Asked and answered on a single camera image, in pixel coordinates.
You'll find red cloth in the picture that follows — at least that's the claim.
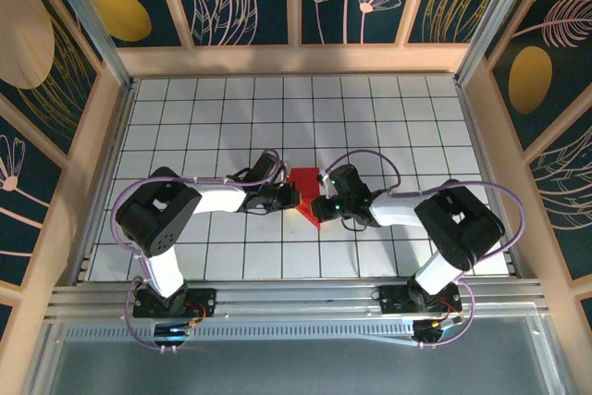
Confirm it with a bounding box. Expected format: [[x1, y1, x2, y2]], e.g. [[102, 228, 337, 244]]
[[286, 166, 326, 231]]

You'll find small controller board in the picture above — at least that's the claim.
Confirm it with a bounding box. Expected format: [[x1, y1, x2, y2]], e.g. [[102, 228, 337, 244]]
[[413, 316, 463, 339], [154, 319, 198, 338]]

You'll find purple cable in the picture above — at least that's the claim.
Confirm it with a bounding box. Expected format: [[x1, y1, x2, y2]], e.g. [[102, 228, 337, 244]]
[[113, 148, 287, 353], [325, 149, 526, 349]]

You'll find long aluminium mounting rail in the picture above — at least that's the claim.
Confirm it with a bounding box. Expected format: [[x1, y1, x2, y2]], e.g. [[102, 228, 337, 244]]
[[45, 278, 547, 322]]

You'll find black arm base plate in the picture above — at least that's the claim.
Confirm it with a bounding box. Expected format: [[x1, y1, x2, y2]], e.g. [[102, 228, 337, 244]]
[[132, 288, 217, 318], [378, 286, 463, 315]]

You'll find slotted grey cable duct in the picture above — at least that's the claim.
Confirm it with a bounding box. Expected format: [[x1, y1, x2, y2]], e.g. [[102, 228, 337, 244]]
[[59, 324, 417, 345]]

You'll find aluminium side rail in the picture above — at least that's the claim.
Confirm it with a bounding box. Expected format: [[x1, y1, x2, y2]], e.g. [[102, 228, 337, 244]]
[[68, 79, 138, 286], [455, 75, 531, 281]]

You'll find aluminium corner post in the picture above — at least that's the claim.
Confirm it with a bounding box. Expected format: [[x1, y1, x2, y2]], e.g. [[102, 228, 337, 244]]
[[454, 0, 554, 86], [36, 0, 136, 91]]

